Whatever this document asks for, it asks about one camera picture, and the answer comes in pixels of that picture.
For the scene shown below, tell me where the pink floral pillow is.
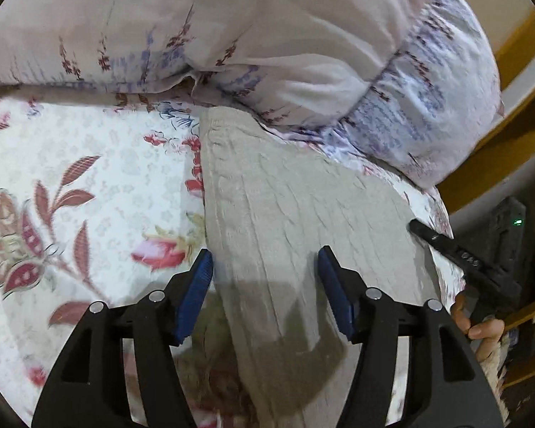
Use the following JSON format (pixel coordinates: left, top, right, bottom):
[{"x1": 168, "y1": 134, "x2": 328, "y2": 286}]
[{"x1": 0, "y1": 0, "x2": 501, "y2": 188}]

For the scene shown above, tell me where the wooden bed headboard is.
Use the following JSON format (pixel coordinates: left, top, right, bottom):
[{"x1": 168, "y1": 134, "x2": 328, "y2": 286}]
[{"x1": 439, "y1": 9, "x2": 535, "y2": 218}]

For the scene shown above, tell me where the floral bed sheet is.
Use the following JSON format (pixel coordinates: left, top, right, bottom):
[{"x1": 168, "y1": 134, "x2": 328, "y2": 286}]
[{"x1": 0, "y1": 93, "x2": 467, "y2": 428}]

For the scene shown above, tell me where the beige cable-knit sweater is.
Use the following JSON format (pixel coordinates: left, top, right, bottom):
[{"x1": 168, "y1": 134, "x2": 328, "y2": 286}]
[{"x1": 192, "y1": 107, "x2": 440, "y2": 427}]

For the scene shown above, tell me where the right hand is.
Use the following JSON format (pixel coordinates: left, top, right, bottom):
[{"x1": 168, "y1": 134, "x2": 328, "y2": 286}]
[{"x1": 450, "y1": 292, "x2": 504, "y2": 362}]

